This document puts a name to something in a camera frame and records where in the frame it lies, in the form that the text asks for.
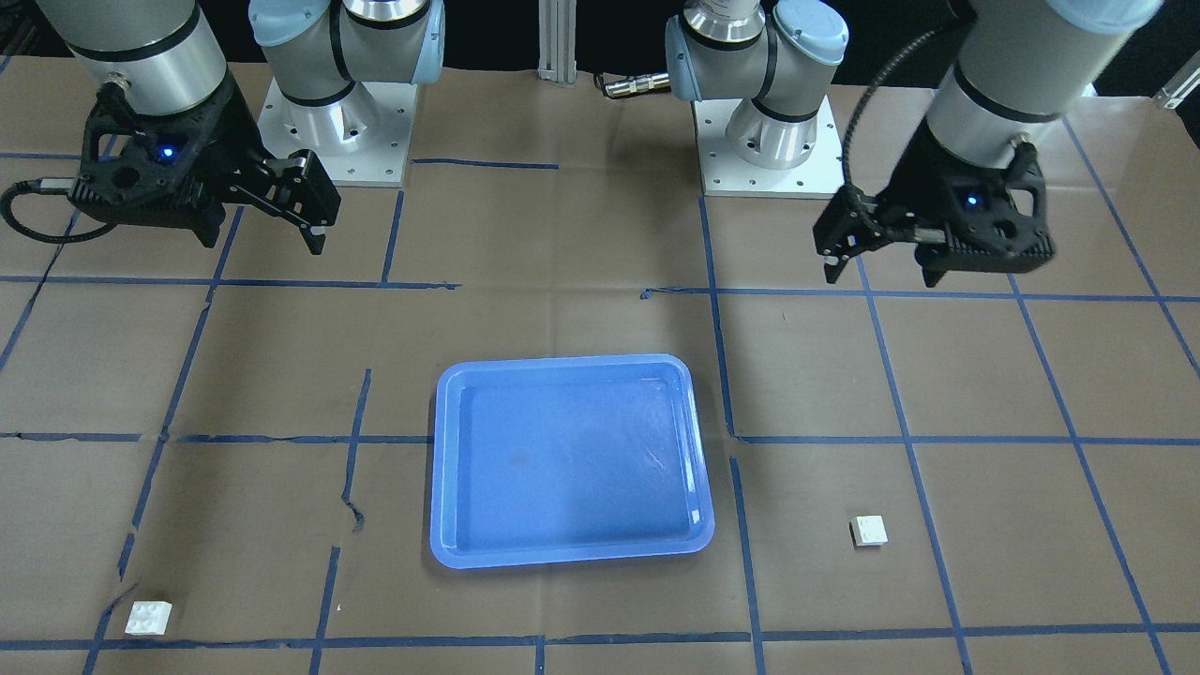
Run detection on metal cable connector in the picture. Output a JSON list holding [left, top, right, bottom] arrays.
[[592, 72, 671, 101]]

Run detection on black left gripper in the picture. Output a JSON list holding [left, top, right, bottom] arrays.
[[812, 120, 1057, 288]]

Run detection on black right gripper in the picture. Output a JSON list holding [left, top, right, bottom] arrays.
[[68, 74, 341, 256]]

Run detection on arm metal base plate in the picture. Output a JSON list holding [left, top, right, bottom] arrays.
[[692, 97, 844, 201], [258, 80, 421, 189]]

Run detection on white block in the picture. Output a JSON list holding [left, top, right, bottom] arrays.
[[848, 514, 889, 548], [122, 601, 174, 638]]

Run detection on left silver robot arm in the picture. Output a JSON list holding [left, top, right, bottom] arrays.
[[665, 1, 1162, 288]]

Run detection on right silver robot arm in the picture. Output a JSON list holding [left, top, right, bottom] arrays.
[[2, 1, 445, 255]]

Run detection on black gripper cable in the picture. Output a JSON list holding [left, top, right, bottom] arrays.
[[841, 23, 967, 193], [0, 178, 80, 246]]

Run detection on blue plastic tray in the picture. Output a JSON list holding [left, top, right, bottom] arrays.
[[430, 353, 716, 571]]

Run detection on aluminium frame post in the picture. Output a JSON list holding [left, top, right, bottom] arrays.
[[536, 0, 578, 88]]

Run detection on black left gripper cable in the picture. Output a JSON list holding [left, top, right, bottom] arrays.
[[841, 23, 967, 193]]

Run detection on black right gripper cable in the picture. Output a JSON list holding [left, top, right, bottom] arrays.
[[0, 178, 80, 246]]

